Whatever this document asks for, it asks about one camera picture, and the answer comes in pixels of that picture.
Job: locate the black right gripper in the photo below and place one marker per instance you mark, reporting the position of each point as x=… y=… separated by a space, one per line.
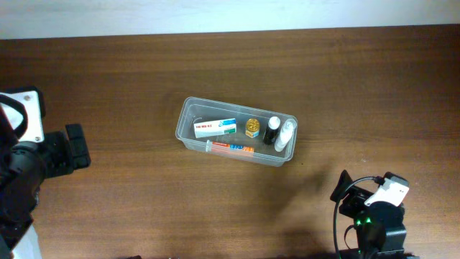
x=349 y=200

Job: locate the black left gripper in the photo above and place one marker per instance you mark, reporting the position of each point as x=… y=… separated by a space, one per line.
x=77 y=146

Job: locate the white spray bottle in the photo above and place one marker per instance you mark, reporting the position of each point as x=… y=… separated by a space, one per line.
x=285 y=134

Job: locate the dark bottle white cap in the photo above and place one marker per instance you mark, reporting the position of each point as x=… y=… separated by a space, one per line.
x=272 y=130

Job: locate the small gold-lid balm jar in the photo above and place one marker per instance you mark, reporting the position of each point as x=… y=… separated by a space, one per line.
x=252 y=128

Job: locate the orange tablet tube white cap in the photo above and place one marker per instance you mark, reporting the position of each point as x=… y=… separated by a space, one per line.
x=212 y=146

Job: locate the white Panadol box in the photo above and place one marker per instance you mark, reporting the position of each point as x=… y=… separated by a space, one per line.
x=215 y=128

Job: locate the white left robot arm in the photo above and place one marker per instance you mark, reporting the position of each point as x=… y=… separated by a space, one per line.
x=24 y=167

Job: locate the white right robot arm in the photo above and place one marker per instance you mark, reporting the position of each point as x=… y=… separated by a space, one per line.
x=375 y=204

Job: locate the clear plastic container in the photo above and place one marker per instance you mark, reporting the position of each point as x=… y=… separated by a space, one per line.
x=197 y=110

